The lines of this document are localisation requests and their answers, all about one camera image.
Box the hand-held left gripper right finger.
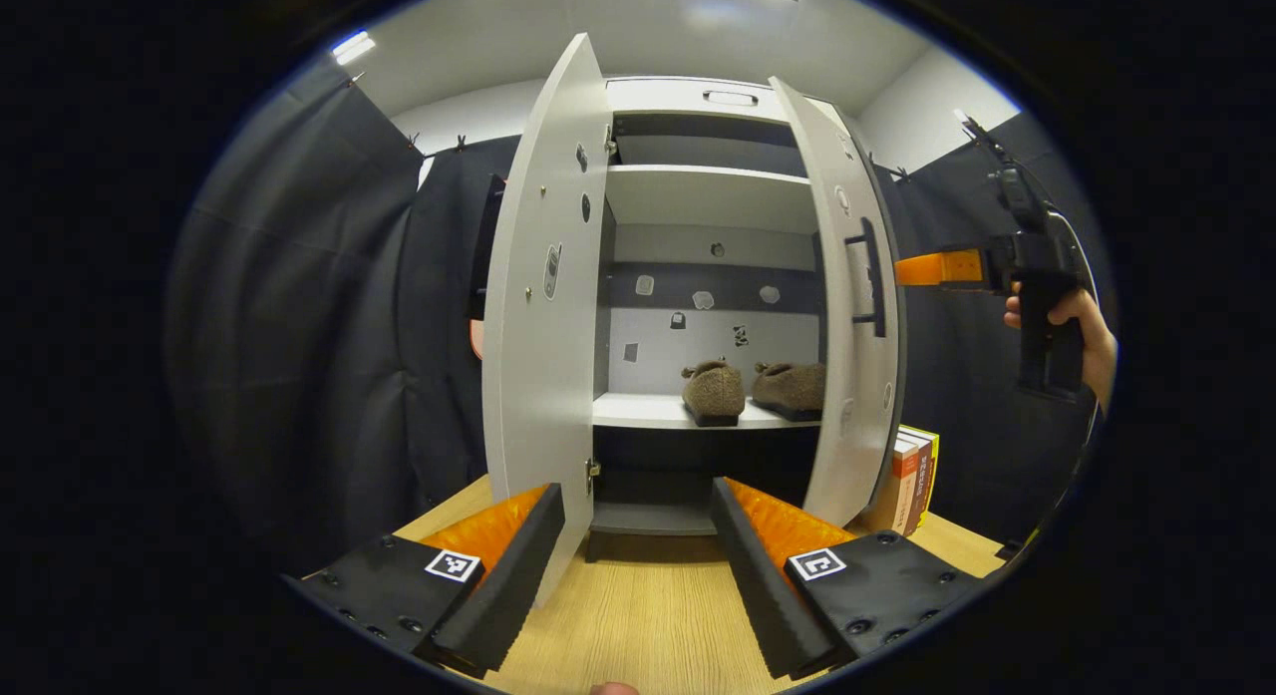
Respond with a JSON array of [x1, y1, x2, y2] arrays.
[[711, 478, 988, 681]]

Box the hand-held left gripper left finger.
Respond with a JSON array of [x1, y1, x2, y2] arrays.
[[284, 484, 566, 681]]

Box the white cabinet door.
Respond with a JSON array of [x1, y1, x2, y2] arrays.
[[766, 75, 908, 529], [481, 32, 612, 608]]

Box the brown fuzzy shoe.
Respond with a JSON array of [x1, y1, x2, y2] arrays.
[[681, 359, 747, 428], [750, 361, 827, 423]]

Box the white shoe cabinet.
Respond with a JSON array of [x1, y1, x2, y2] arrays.
[[588, 75, 828, 563]]

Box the white cabinet drawer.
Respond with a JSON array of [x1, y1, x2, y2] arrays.
[[606, 77, 798, 123]]

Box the white orange book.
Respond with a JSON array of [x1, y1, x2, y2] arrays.
[[862, 434, 920, 534]]

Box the dark red book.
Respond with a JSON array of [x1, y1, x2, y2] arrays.
[[905, 444, 935, 534]]

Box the black bar door handle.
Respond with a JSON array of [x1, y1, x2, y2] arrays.
[[845, 216, 888, 337], [469, 174, 507, 322]]

